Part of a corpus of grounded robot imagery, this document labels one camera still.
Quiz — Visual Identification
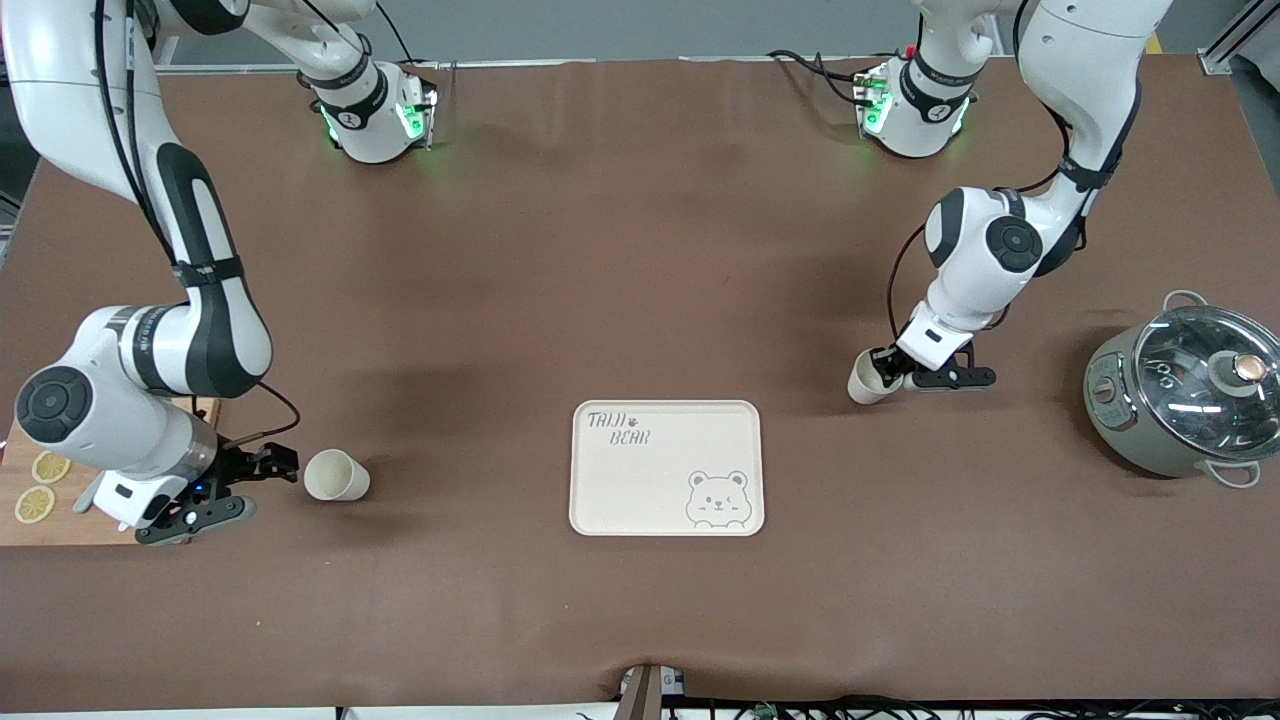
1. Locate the white plastic cup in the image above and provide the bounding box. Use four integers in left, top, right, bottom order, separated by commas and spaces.
848, 350, 907, 406
303, 449, 372, 503

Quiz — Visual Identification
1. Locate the white bear print tray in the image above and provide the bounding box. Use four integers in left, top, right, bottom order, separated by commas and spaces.
569, 400, 766, 538

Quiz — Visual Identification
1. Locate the wooden cutting board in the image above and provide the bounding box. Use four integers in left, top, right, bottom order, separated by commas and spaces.
0, 397, 221, 547

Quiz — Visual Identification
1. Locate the grey-green electric cooking pot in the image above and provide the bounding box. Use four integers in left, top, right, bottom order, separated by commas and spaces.
1083, 290, 1280, 489

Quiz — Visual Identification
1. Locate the glass pot lid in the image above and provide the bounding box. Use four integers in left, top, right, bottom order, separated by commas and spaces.
1133, 305, 1280, 461

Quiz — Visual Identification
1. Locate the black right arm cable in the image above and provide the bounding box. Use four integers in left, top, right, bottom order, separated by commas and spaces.
92, 0, 302, 446

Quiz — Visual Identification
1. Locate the black left base cable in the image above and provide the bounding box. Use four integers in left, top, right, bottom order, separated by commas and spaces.
767, 49, 873, 107

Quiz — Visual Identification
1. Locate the black base cable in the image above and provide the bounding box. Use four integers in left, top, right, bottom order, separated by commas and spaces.
767, 49, 873, 107
375, 0, 417, 67

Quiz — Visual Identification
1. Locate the aluminium frame profile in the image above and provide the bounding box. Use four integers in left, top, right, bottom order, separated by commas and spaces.
1198, 0, 1280, 76

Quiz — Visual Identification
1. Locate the brown metal bracket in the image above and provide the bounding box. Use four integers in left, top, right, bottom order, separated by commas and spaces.
613, 662, 689, 720

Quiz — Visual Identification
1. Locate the black right base cable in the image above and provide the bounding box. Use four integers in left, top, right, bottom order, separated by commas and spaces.
375, 0, 417, 67

